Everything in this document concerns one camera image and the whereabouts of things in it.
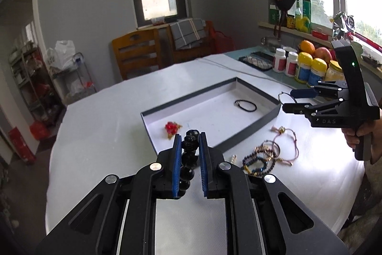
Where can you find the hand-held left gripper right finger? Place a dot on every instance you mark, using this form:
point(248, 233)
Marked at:
point(203, 165)

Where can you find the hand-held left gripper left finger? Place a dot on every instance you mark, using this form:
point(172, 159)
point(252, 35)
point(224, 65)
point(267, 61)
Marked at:
point(178, 165)

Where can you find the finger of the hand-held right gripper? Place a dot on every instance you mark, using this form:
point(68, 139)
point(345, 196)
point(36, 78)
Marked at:
point(298, 108)
point(303, 93)

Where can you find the small gold jewelry piece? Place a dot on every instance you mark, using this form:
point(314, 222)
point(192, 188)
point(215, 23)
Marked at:
point(234, 158)

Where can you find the grey jewelry box tray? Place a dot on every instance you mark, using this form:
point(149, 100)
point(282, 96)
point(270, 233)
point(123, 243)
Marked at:
point(209, 111)

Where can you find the person's right hand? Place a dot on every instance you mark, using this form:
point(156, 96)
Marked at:
point(349, 137)

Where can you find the yellow glass jar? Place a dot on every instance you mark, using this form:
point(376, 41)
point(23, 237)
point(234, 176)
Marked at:
point(334, 71)

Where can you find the red flower brooch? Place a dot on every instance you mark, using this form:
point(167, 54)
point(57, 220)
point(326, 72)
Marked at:
point(172, 128)

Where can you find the red apple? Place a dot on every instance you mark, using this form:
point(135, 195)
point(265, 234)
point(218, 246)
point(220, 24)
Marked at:
point(323, 54)

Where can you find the orange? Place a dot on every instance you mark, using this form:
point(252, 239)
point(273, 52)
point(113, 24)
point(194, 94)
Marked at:
point(307, 46)

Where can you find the black flat tray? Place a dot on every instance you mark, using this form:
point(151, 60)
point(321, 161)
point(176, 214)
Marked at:
point(256, 60)

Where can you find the small red box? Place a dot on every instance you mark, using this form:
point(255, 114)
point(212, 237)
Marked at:
point(317, 34)

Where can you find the shiny foil ornament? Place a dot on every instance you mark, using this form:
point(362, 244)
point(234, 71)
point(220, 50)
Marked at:
point(343, 25)

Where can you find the yellow plastic pack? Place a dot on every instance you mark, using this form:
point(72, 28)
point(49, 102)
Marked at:
point(303, 24)

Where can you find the small yellow-label jar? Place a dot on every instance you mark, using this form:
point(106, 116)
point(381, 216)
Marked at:
point(290, 22)

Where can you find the glass bottle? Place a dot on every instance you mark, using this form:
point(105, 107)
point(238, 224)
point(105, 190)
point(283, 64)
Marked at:
point(298, 14)

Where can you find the green carton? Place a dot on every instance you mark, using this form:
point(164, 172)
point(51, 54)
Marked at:
point(273, 14)

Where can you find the green spray can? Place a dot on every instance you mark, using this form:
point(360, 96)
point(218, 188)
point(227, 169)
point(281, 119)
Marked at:
point(306, 5)

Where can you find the red mesh bag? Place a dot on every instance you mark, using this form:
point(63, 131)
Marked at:
point(220, 40)

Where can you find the wooden chair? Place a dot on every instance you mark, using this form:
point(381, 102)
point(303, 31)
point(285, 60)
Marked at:
point(191, 53)
point(135, 54)

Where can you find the folded grey plaid blanket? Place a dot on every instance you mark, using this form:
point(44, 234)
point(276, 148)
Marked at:
point(188, 32)

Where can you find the metal trolley cart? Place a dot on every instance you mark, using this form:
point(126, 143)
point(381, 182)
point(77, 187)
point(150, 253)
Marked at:
point(74, 84)

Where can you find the white plastic bag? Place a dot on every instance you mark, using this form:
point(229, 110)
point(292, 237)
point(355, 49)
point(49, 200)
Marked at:
point(61, 54)

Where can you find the metal storage rack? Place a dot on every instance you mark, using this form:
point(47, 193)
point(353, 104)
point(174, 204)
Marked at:
point(32, 84)

